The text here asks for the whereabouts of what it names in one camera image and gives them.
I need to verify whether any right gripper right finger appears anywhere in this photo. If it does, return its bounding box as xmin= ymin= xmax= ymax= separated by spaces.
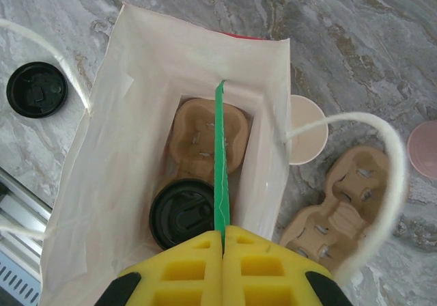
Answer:
xmin=221 ymin=224 xmax=353 ymax=306

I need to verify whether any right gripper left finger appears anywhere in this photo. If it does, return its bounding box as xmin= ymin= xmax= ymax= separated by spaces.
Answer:
xmin=98 ymin=229 xmax=225 ymax=306

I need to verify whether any black plastic cup lid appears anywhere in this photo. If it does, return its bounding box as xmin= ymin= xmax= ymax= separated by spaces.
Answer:
xmin=5 ymin=61 xmax=70 ymax=119
xmin=149 ymin=179 xmax=220 ymax=252

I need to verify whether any brown pulp cup carrier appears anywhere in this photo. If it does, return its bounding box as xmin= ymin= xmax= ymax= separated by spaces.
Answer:
xmin=279 ymin=147 xmax=410 ymax=270
xmin=169 ymin=98 xmax=252 ymax=184

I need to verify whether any green plastic stir stick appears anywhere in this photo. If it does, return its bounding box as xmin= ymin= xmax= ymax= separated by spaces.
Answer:
xmin=212 ymin=79 xmax=233 ymax=254

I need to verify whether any brown paper coffee cup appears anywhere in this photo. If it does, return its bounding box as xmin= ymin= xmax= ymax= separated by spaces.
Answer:
xmin=288 ymin=94 xmax=330 ymax=167

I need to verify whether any white red printed paper bag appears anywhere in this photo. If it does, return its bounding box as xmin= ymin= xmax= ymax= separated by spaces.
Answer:
xmin=0 ymin=1 xmax=410 ymax=306

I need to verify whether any pink holder cup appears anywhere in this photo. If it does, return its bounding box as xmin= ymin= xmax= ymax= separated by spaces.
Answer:
xmin=406 ymin=120 xmax=437 ymax=178

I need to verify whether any blue slotted cable duct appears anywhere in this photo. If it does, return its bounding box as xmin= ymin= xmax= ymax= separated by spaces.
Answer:
xmin=0 ymin=251 xmax=42 ymax=304

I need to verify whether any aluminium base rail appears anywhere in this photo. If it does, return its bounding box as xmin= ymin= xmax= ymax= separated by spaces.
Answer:
xmin=0 ymin=167 xmax=54 ymax=242

